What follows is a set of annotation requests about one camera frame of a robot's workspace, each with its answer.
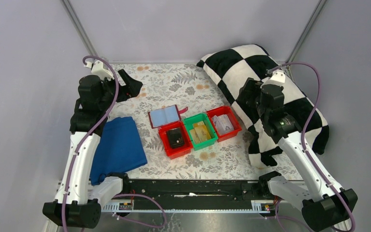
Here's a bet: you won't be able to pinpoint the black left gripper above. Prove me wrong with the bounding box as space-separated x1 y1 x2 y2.
98 69 143 110

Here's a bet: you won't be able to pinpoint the red leather card holder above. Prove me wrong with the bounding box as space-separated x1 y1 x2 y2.
148 104 188 129

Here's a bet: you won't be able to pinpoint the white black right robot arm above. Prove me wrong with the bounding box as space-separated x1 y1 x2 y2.
238 78 358 232

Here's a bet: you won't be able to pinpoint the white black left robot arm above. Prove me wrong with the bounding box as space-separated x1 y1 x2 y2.
43 69 143 231

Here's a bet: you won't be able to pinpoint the white cards in red bin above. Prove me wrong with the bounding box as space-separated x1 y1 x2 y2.
212 114 234 135

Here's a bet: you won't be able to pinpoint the gold cards in green bin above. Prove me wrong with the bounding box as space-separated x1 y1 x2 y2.
189 121 212 144

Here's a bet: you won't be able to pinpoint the black VIP card stack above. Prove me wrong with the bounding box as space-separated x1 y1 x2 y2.
166 128 185 149

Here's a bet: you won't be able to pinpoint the black white checkered pillow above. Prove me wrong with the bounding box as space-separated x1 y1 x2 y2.
196 44 329 168

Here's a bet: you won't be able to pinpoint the right red plastic bin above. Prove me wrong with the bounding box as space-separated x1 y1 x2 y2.
207 106 242 142

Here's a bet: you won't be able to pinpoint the red plastic bin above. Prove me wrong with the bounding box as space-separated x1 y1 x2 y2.
158 121 193 160
207 106 242 142

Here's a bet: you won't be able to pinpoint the green plastic bin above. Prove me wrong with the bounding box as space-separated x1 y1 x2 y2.
183 113 218 151

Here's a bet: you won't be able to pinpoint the blue folded cloth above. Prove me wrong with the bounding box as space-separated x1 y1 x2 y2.
89 116 147 186

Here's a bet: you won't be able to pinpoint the floral patterned table mat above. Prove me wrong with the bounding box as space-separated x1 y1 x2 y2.
109 64 301 181

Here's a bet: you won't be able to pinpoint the left red plastic bin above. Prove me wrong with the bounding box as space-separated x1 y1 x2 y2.
158 121 193 160

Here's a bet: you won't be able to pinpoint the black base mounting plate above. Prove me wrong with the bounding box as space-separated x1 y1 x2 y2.
100 179 290 210

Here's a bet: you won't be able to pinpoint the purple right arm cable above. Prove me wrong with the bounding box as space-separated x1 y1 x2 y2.
267 62 357 232

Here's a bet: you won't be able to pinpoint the aluminium front rail frame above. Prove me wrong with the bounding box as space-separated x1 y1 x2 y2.
44 181 353 232

